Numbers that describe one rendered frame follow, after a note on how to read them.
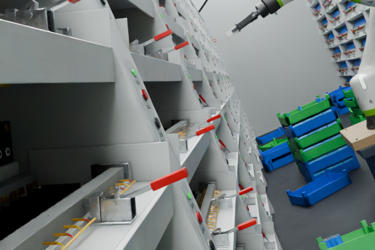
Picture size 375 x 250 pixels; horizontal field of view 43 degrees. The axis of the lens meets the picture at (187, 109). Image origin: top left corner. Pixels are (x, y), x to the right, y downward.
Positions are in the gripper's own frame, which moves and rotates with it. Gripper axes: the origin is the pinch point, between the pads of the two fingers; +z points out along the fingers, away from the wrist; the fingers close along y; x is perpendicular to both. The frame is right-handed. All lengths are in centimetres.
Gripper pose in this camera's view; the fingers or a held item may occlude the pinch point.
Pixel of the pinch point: (231, 32)
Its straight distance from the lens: 242.1
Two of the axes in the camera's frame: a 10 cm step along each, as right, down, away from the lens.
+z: -8.0, 5.8, 1.3
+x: -5.8, -8.1, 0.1
